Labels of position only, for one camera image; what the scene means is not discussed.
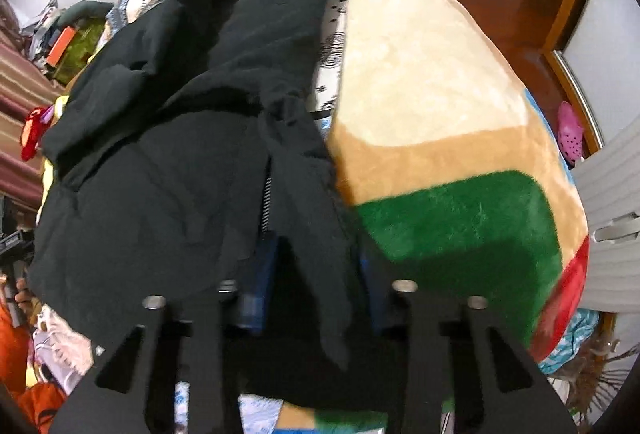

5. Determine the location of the striped maroon curtain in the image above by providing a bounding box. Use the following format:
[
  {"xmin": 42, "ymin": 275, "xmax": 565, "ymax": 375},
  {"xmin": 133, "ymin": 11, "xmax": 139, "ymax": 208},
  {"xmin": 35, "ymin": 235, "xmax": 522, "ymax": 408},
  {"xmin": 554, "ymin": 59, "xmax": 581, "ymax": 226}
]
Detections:
[{"xmin": 0, "ymin": 0, "xmax": 60, "ymax": 212}]

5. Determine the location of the green orange clutter pile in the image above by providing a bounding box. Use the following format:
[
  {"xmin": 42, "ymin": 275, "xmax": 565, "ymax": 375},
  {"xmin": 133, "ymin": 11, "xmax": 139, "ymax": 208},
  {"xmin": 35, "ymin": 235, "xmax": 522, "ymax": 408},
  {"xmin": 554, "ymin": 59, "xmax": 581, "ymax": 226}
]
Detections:
[{"xmin": 20, "ymin": 0, "xmax": 114, "ymax": 85}]

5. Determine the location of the red plush toy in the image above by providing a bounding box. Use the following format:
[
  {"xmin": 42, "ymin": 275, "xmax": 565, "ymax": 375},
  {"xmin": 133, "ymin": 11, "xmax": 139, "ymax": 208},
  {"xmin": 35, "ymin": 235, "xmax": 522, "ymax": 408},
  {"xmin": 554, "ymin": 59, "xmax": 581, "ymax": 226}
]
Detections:
[{"xmin": 20, "ymin": 106, "xmax": 54, "ymax": 161}]

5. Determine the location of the beige green plush blanket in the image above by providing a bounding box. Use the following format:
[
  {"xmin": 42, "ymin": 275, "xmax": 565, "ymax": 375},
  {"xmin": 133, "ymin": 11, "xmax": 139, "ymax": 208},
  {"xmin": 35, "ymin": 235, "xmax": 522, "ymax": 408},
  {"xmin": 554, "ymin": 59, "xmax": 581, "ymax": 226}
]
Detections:
[{"xmin": 274, "ymin": 0, "xmax": 591, "ymax": 434}]

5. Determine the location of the white slatted cabinet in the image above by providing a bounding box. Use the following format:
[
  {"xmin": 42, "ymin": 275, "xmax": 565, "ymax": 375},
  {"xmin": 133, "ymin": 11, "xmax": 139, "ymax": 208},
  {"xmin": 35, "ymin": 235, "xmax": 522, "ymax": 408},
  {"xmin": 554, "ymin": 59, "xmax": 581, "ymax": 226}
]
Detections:
[{"xmin": 573, "ymin": 120, "xmax": 640, "ymax": 313}]

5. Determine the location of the pink croc shoe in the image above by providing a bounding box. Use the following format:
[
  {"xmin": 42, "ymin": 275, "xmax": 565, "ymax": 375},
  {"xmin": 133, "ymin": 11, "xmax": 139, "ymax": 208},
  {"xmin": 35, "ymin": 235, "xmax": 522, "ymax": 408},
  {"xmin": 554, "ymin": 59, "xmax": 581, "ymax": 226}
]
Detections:
[{"xmin": 556, "ymin": 102, "xmax": 584, "ymax": 166}]

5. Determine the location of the large black garment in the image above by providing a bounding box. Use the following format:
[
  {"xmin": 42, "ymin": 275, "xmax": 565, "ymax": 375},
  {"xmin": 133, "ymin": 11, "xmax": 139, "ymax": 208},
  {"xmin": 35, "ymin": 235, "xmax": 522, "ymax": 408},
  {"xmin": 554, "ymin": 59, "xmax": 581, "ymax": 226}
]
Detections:
[{"xmin": 28, "ymin": 0, "xmax": 397, "ymax": 411}]

